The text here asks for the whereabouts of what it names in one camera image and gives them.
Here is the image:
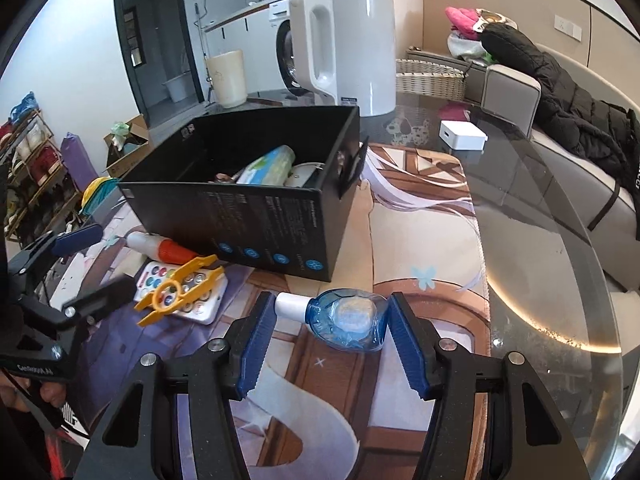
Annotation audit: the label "shoe rack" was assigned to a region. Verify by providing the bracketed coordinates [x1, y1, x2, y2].
[0, 92, 77, 242]

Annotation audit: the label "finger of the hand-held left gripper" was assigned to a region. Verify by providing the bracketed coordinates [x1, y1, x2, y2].
[7, 223, 105, 282]
[61, 275, 137, 319]

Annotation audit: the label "black puffer jacket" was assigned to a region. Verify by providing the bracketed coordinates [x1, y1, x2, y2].
[481, 22, 640, 192]

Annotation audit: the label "wall outlet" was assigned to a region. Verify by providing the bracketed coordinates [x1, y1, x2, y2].
[554, 14, 584, 41]

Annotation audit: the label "beige trash bin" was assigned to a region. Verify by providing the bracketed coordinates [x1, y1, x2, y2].
[204, 49, 247, 110]

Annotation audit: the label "blue plastic bottle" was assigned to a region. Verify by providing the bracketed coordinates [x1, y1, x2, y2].
[274, 287, 389, 354]

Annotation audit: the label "yellow plastic tool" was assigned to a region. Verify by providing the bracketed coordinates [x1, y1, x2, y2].
[133, 254, 226, 329]

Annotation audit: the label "printed desk mat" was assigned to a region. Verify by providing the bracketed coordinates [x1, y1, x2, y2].
[50, 142, 489, 480]

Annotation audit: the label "grey sofa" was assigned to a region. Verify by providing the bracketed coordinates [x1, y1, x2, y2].
[482, 42, 640, 292]

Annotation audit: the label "wicker basket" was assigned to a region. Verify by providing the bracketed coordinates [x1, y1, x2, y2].
[394, 58, 469, 102]

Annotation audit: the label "purple rolled mat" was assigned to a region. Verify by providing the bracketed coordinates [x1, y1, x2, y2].
[59, 132, 99, 192]

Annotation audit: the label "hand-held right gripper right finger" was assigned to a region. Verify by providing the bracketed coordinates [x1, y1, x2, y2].
[387, 292, 584, 480]

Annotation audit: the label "green pack with white label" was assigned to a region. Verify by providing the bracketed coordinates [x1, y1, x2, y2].
[234, 144, 296, 186]

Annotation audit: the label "small white box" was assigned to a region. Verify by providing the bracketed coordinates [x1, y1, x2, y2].
[438, 119, 489, 152]

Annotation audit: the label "black cardboard box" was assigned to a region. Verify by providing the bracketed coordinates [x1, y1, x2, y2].
[117, 104, 362, 284]

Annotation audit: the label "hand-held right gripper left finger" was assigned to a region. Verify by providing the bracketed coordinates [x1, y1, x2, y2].
[87, 292, 277, 480]

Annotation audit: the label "white washing machine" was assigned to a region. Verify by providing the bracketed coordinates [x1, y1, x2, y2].
[268, 0, 302, 99]

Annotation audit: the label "person's left hand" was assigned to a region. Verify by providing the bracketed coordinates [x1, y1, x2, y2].
[0, 371, 69, 414]

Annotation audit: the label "white bottle with orange cap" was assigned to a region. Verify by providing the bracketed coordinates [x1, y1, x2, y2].
[124, 231, 197, 265]

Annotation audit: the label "brown cardboard box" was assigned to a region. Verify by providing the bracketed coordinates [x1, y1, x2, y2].
[103, 113, 151, 177]

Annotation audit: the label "white bucket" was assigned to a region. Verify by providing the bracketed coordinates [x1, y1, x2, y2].
[162, 72, 194, 104]

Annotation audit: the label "white electric kettle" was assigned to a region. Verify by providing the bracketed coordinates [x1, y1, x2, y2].
[288, 0, 399, 119]

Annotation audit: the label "pink clothes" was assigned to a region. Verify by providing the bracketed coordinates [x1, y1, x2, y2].
[444, 6, 519, 57]

